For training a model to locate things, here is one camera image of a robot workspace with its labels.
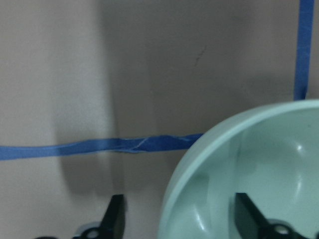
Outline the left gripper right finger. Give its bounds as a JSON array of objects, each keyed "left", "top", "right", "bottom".
[{"left": 234, "top": 193, "right": 305, "bottom": 239}]

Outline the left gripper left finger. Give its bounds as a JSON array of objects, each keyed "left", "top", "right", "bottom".
[{"left": 74, "top": 194, "right": 126, "bottom": 239}]

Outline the green plastic bowl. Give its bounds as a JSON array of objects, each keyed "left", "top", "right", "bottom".
[{"left": 157, "top": 100, "right": 319, "bottom": 239}]

